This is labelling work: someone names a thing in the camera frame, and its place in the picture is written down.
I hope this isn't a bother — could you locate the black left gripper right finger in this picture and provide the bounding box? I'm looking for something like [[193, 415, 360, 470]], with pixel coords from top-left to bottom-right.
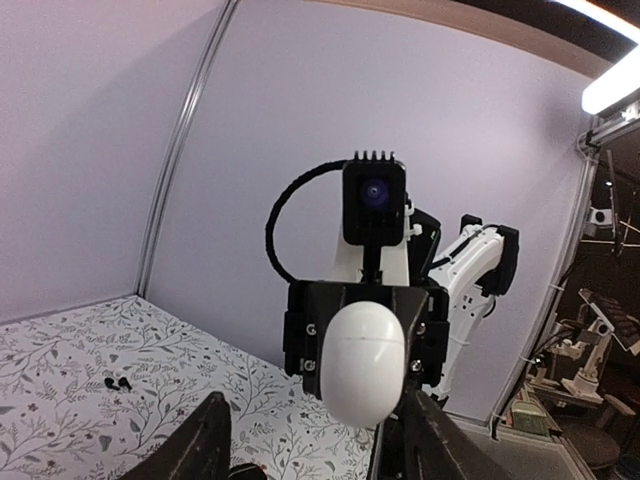
[[384, 389, 505, 480]]

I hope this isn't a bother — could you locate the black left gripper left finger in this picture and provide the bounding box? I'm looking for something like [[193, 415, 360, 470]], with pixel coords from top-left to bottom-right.
[[120, 391, 231, 480]]

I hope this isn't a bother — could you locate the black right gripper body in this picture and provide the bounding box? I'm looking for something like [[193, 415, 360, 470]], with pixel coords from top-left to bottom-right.
[[283, 280, 449, 399]]

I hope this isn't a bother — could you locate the white earbud charging case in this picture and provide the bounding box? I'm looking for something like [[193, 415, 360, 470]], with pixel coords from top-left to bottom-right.
[[320, 301, 406, 428]]

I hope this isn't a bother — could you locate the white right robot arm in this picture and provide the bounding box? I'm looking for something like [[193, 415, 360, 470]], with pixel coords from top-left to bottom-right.
[[283, 210, 519, 416]]

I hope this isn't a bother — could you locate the floral patterned table mat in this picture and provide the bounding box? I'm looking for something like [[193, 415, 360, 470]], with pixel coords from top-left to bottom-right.
[[1, 296, 373, 479]]

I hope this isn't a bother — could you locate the background tablet on stand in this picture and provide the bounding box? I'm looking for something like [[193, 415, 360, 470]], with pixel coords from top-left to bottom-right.
[[579, 288, 639, 356]]

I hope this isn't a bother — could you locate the ceiling light strip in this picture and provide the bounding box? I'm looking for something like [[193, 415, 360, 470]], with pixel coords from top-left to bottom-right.
[[554, 1, 639, 116]]

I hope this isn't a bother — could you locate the black wireless earbud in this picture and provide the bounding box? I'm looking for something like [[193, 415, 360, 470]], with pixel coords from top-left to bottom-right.
[[118, 377, 132, 392], [104, 378, 119, 391]]

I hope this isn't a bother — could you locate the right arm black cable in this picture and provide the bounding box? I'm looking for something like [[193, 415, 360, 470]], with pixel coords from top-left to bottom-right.
[[263, 158, 351, 284]]

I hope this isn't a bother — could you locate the right aluminium frame post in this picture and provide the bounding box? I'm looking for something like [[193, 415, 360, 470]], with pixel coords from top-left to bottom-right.
[[487, 127, 598, 441]]

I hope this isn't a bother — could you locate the aluminium frame post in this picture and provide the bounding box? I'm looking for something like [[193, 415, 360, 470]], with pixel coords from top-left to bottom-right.
[[133, 0, 241, 298], [487, 127, 598, 441]]

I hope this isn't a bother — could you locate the left aluminium frame post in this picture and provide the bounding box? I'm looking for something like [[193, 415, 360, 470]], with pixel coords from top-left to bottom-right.
[[133, 0, 241, 298]]

